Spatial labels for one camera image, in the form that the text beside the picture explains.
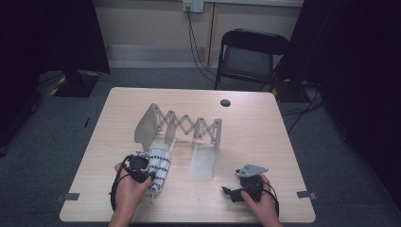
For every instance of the black curtain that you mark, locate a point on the black curtain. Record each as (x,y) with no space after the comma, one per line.
(356,63)
(47,38)

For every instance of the black stand base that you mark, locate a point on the black stand base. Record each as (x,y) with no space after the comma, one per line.
(75,85)

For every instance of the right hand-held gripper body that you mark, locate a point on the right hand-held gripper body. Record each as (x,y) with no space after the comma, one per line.
(252,184)

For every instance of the expandable grey metal bookend rack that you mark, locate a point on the expandable grey metal bookend rack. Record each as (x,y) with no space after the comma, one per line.
(148,126)

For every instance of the person's left hand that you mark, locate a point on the person's left hand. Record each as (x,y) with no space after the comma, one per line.
(129,195)

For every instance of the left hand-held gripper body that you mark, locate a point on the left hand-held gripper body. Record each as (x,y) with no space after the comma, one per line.
(138,167)

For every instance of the black folding chair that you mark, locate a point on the black folding chair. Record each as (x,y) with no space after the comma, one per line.
(249,63)

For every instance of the white wall socket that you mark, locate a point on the white wall socket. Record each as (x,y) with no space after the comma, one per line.
(193,5)

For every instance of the white knit cloth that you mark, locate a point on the white knit cloth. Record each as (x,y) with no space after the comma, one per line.
(160,167)

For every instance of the grey tape strip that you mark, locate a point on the grey tape strip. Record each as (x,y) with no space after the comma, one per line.
(306,195)
(67,197)

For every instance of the person's right hand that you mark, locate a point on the person's right hand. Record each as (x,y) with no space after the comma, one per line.
(266,205)

